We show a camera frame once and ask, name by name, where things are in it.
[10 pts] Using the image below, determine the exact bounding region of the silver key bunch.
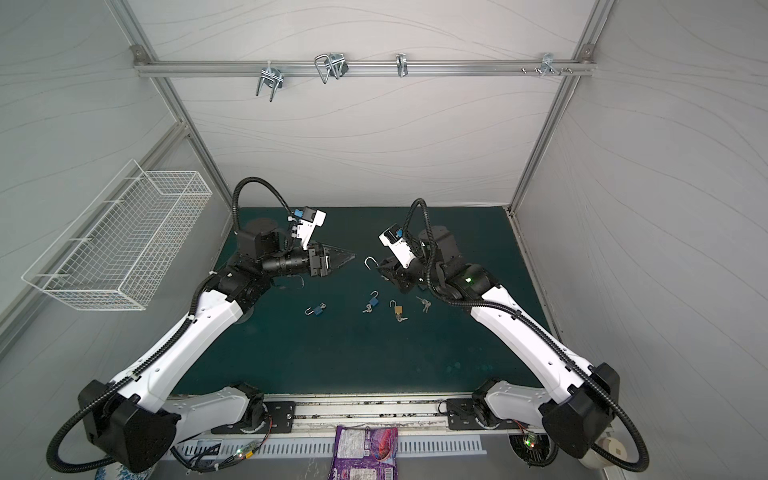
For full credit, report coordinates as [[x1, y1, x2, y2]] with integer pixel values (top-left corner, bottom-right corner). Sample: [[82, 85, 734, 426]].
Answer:
[[417, 297, 431, 313]]

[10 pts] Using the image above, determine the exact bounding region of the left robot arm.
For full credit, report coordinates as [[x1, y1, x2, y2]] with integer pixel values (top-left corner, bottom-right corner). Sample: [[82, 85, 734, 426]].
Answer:
[[46, 218, 355, 474]]

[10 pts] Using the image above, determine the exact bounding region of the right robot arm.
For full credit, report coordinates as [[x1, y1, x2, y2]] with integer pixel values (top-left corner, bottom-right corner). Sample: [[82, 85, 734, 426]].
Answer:
[[377, 224, 650, 473]]

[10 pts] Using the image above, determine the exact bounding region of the gold padlock with key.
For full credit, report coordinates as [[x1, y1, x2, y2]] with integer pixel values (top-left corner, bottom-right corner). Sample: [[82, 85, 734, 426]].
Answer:
[[389, 300, 407, 323]]

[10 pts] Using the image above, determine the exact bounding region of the blue padlock with keys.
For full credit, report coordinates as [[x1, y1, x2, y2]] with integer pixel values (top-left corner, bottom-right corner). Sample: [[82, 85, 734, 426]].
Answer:
[[362, 290, 380, 314]]

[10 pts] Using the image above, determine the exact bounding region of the small blue padlock left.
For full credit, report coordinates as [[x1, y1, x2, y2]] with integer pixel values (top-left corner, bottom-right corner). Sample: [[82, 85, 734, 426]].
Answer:
[[305, 303, 327, 316]]

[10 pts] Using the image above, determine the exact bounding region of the green table mat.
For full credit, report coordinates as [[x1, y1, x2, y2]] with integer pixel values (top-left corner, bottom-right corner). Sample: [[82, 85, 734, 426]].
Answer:
[[176, 207, 537, 394]]

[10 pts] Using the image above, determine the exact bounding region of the purple snack bag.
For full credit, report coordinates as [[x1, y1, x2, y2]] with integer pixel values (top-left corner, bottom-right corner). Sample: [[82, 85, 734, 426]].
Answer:
[[328, 426, 399, 480]]

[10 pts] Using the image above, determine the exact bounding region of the metal hook clamp left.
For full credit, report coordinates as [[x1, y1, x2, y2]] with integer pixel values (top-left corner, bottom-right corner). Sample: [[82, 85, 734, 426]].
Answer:
[[255, 66, 284, 102]]

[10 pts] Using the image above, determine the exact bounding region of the metal hook clamp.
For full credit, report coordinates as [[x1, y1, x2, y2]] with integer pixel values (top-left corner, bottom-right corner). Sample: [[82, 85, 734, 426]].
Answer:
[[255, 66, 284, 102], [314, 52, 349, 84], [520, 53, 573, 77]]

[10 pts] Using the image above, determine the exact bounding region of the metal hook clamp middle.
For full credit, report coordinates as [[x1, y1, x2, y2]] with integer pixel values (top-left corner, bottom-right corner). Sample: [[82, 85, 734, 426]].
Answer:
[[314, 52, 349, 84]]

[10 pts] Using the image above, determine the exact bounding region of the black cooling fan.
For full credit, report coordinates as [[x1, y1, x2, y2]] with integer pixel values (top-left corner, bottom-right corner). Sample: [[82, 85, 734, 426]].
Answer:
[[509, 432, 559, 468]]

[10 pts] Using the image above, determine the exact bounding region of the metal hook clamp right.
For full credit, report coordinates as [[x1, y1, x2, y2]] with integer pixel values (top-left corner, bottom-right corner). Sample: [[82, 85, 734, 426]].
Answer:
[[520, 53, 573, 77]]

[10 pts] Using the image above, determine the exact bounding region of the blue white ceramic plate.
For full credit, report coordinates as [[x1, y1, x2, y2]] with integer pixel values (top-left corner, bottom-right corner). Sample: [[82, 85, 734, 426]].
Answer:
[[94, 463, 155, 480]]

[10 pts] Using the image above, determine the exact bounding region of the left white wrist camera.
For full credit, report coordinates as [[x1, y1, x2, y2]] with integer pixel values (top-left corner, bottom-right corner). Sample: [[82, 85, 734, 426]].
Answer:
[[291, 207, 326, 250]]

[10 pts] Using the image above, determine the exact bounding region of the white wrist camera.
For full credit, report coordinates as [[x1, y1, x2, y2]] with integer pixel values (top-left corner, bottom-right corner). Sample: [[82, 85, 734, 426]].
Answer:
[[291, 207, 326, 250], [379, 223, 416, 268]]

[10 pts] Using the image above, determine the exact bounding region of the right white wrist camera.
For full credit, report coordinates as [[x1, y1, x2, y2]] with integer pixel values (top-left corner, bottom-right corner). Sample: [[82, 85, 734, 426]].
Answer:
[[379, 223, 416, 268]]

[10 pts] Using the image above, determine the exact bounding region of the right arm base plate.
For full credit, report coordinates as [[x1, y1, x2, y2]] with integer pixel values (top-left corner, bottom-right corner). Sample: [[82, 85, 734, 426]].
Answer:
[[438, 398, 501, 431]]

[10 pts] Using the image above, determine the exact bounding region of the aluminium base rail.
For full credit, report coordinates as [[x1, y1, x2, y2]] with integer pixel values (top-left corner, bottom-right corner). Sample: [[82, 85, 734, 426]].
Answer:
[[161, 392, 547, 436]]

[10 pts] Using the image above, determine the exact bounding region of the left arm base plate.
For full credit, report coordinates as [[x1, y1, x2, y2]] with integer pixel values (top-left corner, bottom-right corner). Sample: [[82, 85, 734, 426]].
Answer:
[[228, 400, 296, 434]]

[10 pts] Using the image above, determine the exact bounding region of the white cable duct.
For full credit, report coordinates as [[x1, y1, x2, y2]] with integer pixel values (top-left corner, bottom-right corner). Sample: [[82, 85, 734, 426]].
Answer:
[[176, 435, 487, 459]]

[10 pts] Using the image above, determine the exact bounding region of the metal ring clamp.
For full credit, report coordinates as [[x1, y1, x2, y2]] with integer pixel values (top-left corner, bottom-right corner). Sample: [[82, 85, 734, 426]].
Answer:
[[395, 53, 408, 78]]

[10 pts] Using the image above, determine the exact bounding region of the white wire basket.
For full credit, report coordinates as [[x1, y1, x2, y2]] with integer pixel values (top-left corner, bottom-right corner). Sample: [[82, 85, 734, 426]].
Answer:
[[21, 160, 212, 311]]

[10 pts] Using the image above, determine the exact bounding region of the aluminium top rail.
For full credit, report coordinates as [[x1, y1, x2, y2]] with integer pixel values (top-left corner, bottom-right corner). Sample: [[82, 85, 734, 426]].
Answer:
[[134, 57, 597, 78]]

